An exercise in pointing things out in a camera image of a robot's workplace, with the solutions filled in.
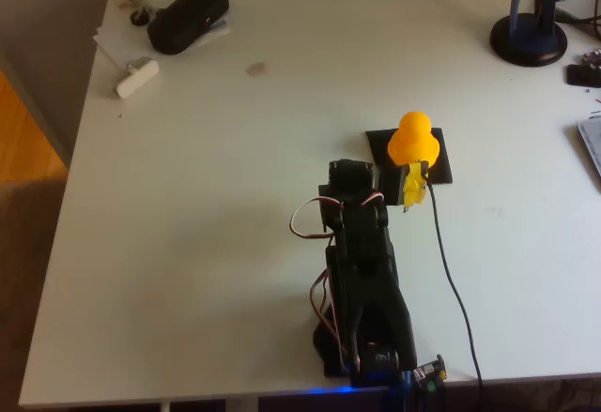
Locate orange toy duck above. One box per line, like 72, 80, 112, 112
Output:
386, 110, 441, 168

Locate black square mat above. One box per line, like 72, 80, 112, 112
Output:
364, 126, 455, 186

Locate small controller board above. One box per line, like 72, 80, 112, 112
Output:
411, 354, 448, 383

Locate blue table clamp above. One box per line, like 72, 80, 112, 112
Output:
387, 368, 415, 412

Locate blue microphone with black base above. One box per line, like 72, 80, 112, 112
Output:
489, 0, 593, 69

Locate black glasses case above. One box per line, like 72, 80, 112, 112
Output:
146, 0, 231, 56

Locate white power adapter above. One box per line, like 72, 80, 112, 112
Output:
115, 56, 161, 100

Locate grey laptop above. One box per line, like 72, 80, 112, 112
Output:
576, 115, 601, 178

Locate small black flat device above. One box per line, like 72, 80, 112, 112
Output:
565, 62, 601, 88

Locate white paper sheets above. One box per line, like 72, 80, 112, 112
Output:
92, 15, 234, 69

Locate black camera with yellow tape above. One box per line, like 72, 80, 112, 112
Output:
378, 159, 431, 213

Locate white red servo cable loop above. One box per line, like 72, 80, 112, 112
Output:
289, 195, 347, 240

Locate black camera cable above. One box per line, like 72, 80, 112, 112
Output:
422, 175, 485, 412

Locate black cable by microphone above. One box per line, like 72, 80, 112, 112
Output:
556, 6, 601, 40

